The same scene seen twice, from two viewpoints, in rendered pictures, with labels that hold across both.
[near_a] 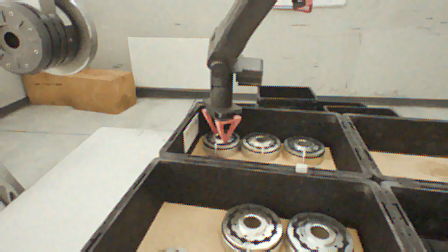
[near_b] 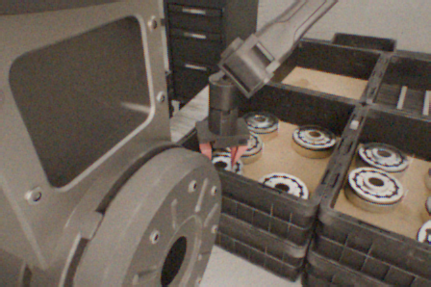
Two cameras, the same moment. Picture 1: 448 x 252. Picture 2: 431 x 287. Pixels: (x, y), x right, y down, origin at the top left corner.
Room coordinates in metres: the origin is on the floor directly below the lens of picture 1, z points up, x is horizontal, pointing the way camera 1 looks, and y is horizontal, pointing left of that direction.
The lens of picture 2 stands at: (0.50, 0.52, 1.31)
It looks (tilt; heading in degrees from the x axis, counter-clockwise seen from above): 36 degrees down; 289
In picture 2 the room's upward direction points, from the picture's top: straight up
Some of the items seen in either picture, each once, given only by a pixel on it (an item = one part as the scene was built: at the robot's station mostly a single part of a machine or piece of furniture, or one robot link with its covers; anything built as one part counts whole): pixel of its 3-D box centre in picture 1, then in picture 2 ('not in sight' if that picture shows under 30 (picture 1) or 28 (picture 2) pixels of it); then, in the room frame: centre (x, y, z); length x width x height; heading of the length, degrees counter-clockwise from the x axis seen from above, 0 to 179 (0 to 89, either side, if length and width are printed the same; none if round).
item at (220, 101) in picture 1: (221, 97); (222, 119); (0.66, 0.00, 0.98); 0.10 x 0.07 x 0.07; 29
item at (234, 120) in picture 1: (223, 124); (226, 148); (0.65, -0.01, 0.91); 0.07 x 0.07 x 0.09; 29
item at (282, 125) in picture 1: (260, 153); (271, 148); (0.57, -0.10, 0.87); 0.40 x 0.30 x 0.11; 79
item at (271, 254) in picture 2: not in sight; (266, 182); (0.57, -0.10, 0.76); 0.40 x 0.30 x 0.12; 79
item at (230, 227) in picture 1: (252, 225); (374, 184); (0.35, -0.05, 0.86); 0.10 x 0.10 x 0.01
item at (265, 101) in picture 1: (282, 120); not in sight; (1.88, -0.46, 0.37); 0.40 x 0.30 x 0.45; 84
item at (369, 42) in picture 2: not in sight; (354, 73); (0.27, -1.86, 0.37); 0.40 x 0.30 x 0.45; 174
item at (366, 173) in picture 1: (261, 135); (273, 129); (0.57, -0.10, 0.92); 0.40 x 0.30 x 0.02; 79
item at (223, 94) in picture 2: (224, 73); (225, 90); (0.66, -0.01, 1.04); 0.07 x 0.06 x 0.07; 85
